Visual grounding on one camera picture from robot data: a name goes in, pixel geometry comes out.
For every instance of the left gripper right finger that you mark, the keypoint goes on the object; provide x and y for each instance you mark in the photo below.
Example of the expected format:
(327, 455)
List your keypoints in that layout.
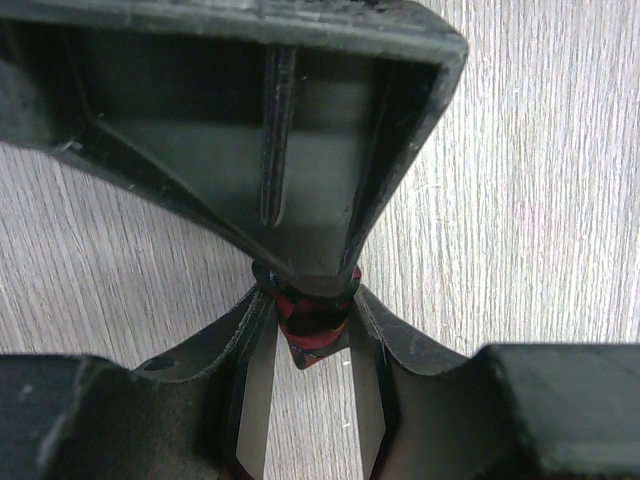
(201, 410)

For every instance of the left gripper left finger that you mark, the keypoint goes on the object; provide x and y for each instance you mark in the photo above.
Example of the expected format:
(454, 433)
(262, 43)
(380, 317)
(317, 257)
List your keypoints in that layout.
(283, 126)

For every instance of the dark red patterned tie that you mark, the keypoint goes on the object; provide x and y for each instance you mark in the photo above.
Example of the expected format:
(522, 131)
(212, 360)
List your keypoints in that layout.
(314, 327)

